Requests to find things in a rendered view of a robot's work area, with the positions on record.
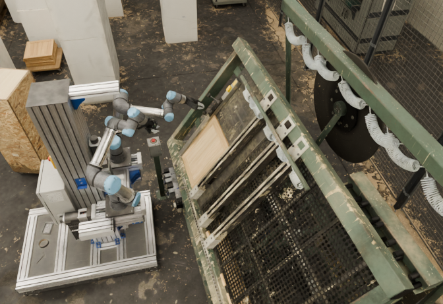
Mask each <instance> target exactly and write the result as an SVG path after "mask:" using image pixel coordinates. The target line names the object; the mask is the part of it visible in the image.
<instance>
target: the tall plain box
mask: <svg viewBox="0 0 443 304"><path fill-rule="evenodd" d="M45 2H46V4H47V7H48V10H49V13H50V15H51V19H52V21H53V24H54V27H55V30H56V33H57V35H58V38H59V41H60V44H61V47H62V50H63V53H64V55H65V59H66V61H67V64H68V66H69V70H70V72H71V75H72V78H73V81H74V84H75V85H80V84H92V83H98V82H109V81H116V80H118V81H119V83H120V77H119V62H118V58H117V53H116V49H115V44H114V41H113V35H112V32H111V26H110V23H109V18H108V15H107V9H106V6H105V0H45ZM112 101H113V95H107V96H96V97H91V98H85V100H84V101H83V102H82V104H84V105H90V104H100V103H106V102H112Z"/></svg>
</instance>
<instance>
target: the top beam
mask: <svg viewBox="0 0 443 304"><path fill-rule="evenodd" d="M232 46H233V49H234V50H235V52H236V53H237V55H238V56H239V58H240V60H241V61H242V63H243V64H244V66H245V68H246V69H247V71H248V72H249V74H250V76H251V77H252V79H253V80H254V83H255V84H256V85H257V87H258V89H259V90H260V92H261V94H262V95H263V97H265V96H266V95H267V93H269V91H270V90H271V89H272V90H273V92H274V94H275V95H276V97H277V99H276V101H275V102H274V103H273V104H272V105H271V106H270V108H271V110H272V111H273V113H274V115H275V116H276V118H277V120H278V121H279V123H280V124H281V123H282V122H283V121H284V120H285V119H286V117H287V116H290V118H291V119H292V121H293V122H294V124H295V127H294V128H293V129H292V130H291V131H290V133H288V135H287V136H288V137H289V139H290V141H291V142H292V144H294V143H295V141H296V140H297V139H298V138H299V137H300V136H303V138H304V139H305V140H306V142H307V144H308V145H309V148H308V149H307V150H306V151H305V152H304V153H303V154H302V155H301V159H302V160H303V162H304V163H305V165H306V167H307V168H308V170H309V171H310V173H311V175H312V176H313V178H314V180H315V181H316V183H317V185H318V186H319V187H320V190H321V191H322V193H323V194H324V196H325V197H326V199H327V201H328V202H329V204H330V206H331V207H332V209H333V210H334V212H335V213H336V216H337V217H338V218H339V220H340V222H341V224H342V225H343V227H344V228H345V230H346V232H347V233H348V235H349V236H350V238H351V240H352V241H353V243H354V244H355V246H356V248H357V249H358V251H359V252H360V254H361V256H362V257H363V259H364V261H365V262H366V264H367V266H368V267H369V269H370V271H371V272H372V274H373V275H374V277H375V278H376V280H377V282H378V283H379V285H380V287H381V288H382V290H383V292H384V293H385V295H386V297H387V298H388V299H399V298H401V297H403V296H404V295H406V294H408V293H409V292H411V291H413V290H414V287H413V285H412V283H411V282H410V281H409V279H408V278H407V276H406V275H405V273H404V272H403V270H402V269H401V267H400V266H399V264H398V263H397V262H396V260H395V258H394V257H393V256H392V254H391V252H390V251H389V250H388V248H387V246H385V244H384V242H383V241H382V240H381V238H380V236H379V235H378V234H377V232H376V230H375V229H374V228H373V226H372V225H371V223H370V222H369V220H368V219H367V217H366V216H365V214H364V213H363V211H362V210H361V209H360V207H359V205H358V204H357V203H356V201H355V199H354V198H353V197H352V196H351V194H350V192H349V191H348V190H347V188H346V186H345V185H344V184H343V182H342V180H341V179H340V178H339V176H338V175H337V173H336V172H335V170H334V169H333V167H332V166H331V164H330V163H329V161H328V160H327V159H326V157H325V155H324V154H323V153H322V151H321V149H320V148H319V147H318V145H317V144H316V143H315V141H314V139H313V138H312V137H311V135H310V133H309V132H308V131H307V129H306V128H305V126H304V125H303V123H302V122H301V120H300V119H299V117H298V116H297V114H296V113H295V112H294V110H293V108H292V107H291V106H290V104H289V102H288V101H287V100H286V98H285V97H284V95H283V94H282V93H281V91H280V89H279V88H278V86H277V85H276V83H275V82H274V81H273V79H272V77H271V76H270V75H269V73H268V71H267V70H266V69H265V67H264V65H263V64H262V63H261V62H260V60H259V58H258V57H257V56H256V54H255V52H254V51H253V50H252V48H251V47H250V45H249V44H248V42H247V41H246V40H244V39H242V38H240V37H238V38H237V39H236V40H235V42H234V43H233V45H232Z"/></svg>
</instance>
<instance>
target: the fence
mask: <svg viewBox="0 0 443 304"><path fill-rule="evenodd" d="M235 80H236V81H237V82H236V84H235V85H234V86H233V83H232V84H231V87H232V89H231V90H230V91H229V92H227V91H226V92H225V93H224V95H223V96H222V97H221V98H222V100H223V102H222V103H221V104H220V105H219V106H218V108H217V109H216V110H215V112H214V113H213V114H212V115H211V117H209V115H207V116H206V118H205V119H204V120H203V122H202V123H201V124H200V125H199V127H198V128H197V130H196V131H195V132H194V133H193V134H192V136H191V137H190V139H188V141H187V142H186V144H185V145H184V146H183V147H182V149H181V150H180V151H179V155H180V156H182V155H183V154H184V153H185V152H186V151H187V149H188V148H189V146H190V145H191V144H192V143H193V142H194V140H195V139H196V138H197V136H198V135H199V134H200V133H201V131H202V130H203V129H204V128H205V126H206V125H207V124H208V122H209V121H210V120H211V118H213V116H214V115H217V114H218V112H219V111H220V109H221V108H222V107H223V106H224V105H225V103H226V102H227V101H228V99H230V97H231V96H232V95H233V93H234V92H235V91H236V89H237V88H238V87H239V86H240V84H241V81H240V80H239V79H237V78H236V79H235ZM235 80H234V81H233V82H235Z"/></svg>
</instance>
